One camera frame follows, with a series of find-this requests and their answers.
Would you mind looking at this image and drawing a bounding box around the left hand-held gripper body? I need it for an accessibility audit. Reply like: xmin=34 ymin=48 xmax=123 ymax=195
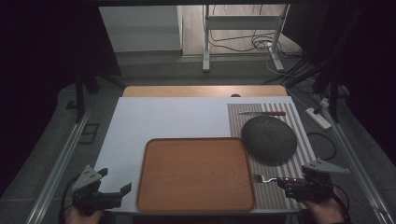
xmin=71 ymin=164 xmax=124 ymax=217

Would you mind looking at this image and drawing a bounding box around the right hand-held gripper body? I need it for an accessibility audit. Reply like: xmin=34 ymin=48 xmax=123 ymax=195
xmin=300 ymin=158 xmax=351 ymax=203

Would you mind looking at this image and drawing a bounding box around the fork with reddish handle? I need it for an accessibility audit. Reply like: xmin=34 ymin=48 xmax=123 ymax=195
xmin=251 ymin=174 xmax=308 ymax=185

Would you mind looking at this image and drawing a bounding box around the person's left hand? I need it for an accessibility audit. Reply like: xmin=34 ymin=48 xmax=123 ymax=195
xmin=64 ymin=206 xmax=106 ymax=224

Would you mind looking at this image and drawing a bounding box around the person's right hand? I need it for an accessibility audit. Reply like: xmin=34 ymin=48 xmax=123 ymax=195
xmin=299 ymin=194 xmax=347 ymax=224

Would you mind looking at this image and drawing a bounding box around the striped placemat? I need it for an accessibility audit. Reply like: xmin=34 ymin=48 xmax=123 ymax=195
xmin=226 ymin=102 xmax=318 ymax=211

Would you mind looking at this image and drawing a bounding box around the dark round plate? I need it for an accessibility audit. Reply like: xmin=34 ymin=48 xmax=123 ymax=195
xmin=240 ymin=115 xmax=299 ymax=163

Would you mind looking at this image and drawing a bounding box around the white power strip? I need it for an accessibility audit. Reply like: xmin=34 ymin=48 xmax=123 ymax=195
xmin=304 ymin=106 xmax=332 ymax=131

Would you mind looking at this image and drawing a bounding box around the brown wooden tray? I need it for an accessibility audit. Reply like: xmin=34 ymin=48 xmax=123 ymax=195
xmin=135 ymin=136 xmax=257 ymax=213

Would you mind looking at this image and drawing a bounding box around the black stand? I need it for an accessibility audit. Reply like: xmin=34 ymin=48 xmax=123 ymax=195
xmin=74 ymin=60 xmax=126 ymax=123
xmin=284 ymin=55 xmax=350 ymax=124

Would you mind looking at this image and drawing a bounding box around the white table sheet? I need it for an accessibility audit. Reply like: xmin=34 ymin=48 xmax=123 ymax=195
xmin=92 ymin=95 xmax=314 ymax=216

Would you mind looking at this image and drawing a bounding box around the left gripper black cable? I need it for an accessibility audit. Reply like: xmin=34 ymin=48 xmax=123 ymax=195
xmin=58 ymin=175 xmax=82 ymax=224

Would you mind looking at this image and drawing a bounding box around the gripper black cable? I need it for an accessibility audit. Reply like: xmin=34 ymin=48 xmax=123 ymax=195
xmin=58 ymin=175 xmax=82 ymax=224
xmin=332 ymin=183 xmax=353 ymax=224

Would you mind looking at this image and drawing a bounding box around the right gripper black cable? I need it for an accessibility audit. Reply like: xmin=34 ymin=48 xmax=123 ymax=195
xmin=332 ymin=183 xmax=353 ymax=224

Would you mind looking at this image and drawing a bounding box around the black floor frame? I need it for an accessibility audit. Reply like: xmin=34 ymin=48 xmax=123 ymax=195
xmin=78 ymin=122 xmax=101 ymax=146

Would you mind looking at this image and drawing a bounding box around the black cable loop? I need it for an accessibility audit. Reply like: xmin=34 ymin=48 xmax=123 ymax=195
xmin=305 ymin=132 xmax=337 ymax=161

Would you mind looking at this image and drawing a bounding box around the metal floor rail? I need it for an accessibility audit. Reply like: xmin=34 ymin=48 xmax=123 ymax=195
xmin=25 ymin=111 xmax=92 ymax=224
xmin=319 ymin=102 xmax=396 ymax=224

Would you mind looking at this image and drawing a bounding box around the knife with reddish handle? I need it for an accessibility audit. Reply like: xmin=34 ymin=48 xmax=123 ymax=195
xmin=237 ymin=110 xmax=287 ymax=118

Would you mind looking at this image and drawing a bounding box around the tangle of floor cables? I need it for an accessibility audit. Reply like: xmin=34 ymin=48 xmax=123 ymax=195
xmin=208 ymin=5 xmax=304 ymax=77

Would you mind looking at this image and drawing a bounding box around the white metal desk frame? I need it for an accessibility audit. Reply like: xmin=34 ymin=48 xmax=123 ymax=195
xmin=202 ymin=4 xmax=291 ymax=74

